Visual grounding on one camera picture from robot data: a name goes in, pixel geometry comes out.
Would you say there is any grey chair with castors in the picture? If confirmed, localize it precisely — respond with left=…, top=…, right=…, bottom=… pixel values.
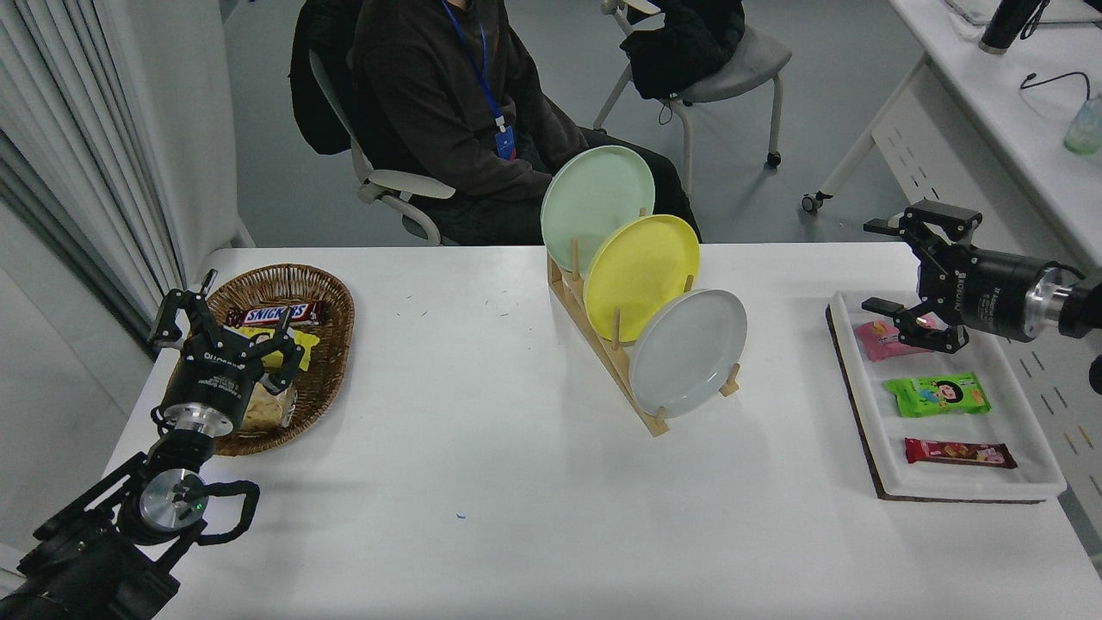
left=592, top=0, right=791, bottom=169

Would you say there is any pink snack packet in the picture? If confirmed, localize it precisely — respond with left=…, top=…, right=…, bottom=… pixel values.
left=854, top=315, right=939, bottom=363

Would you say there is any white curtain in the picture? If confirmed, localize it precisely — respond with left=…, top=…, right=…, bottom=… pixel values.
left=0, top=0, right=186, bottom=345

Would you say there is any brown wicker basket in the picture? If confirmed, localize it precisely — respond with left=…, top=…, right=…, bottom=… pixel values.
left=176, top=264, right=356, bottom=456

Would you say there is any person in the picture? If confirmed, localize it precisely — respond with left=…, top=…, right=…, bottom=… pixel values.
left=349, top=0, right=703, bottom=246

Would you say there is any red snack bar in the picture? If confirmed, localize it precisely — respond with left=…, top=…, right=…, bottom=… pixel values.
left=904, top=437, right=1018, bottom=470

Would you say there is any black flask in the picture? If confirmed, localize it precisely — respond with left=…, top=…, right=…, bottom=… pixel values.
left=978, top=0, right=1044, bottom=56

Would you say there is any clear green bottle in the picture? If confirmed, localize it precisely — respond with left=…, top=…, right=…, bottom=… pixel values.
left=1062, top=95, right=1102, bottom=157

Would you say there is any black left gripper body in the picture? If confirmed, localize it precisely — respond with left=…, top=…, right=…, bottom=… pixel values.
left=165, top=341, right=264, bottom=419

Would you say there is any white rectangular tray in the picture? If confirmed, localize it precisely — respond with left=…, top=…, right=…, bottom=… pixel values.
left=826, top=289, right=1068, bottom=503

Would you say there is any yellow snack packet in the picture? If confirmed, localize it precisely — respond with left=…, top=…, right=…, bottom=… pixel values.
left=234, top=325, right=321, bottom=371

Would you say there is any Snickers chocolate bar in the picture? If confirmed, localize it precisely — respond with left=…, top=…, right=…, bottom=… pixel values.
left=226, top=301, right=330, bottom=328

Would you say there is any grey plate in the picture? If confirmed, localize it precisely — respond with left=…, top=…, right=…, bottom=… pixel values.
left=628, top=288, right=748, bottom=419

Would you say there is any wooden plate rack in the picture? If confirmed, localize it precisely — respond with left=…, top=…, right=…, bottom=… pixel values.
left=547, top=207, right=741, bottom=437

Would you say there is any green snack packet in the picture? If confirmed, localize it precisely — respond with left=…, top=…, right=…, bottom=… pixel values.
left=884, top=372, right=991, bottom=419

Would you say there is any white office chair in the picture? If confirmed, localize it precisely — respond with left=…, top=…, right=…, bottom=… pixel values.
left=308, top=50, right=457, bottom=246

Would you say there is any black cable on desk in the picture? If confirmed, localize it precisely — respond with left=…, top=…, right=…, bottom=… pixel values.
left=1020, top=71, right=1093, bottom=100

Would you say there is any blue lanyard with badge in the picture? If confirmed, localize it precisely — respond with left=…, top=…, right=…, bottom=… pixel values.
left=441, top=0, right=517, bottom=161

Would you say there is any black jacket on grey chair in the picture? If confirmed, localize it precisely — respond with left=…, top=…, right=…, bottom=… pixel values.
left=620, top=0, right=746, bottom=101

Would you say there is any pale green plate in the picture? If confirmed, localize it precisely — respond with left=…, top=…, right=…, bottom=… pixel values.
left=541, top=145, right=657, bottom=276

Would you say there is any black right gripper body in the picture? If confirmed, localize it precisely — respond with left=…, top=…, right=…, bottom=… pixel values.
left=917, top=245, right=1044, bottom=344

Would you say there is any yellow plate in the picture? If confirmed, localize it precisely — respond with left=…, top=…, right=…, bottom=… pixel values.
left=583, top=214, right=701, bottom=344

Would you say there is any clear bag of crackers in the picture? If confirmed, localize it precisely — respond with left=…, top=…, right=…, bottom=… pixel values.
left=239, top=379, right=298, bottom=431

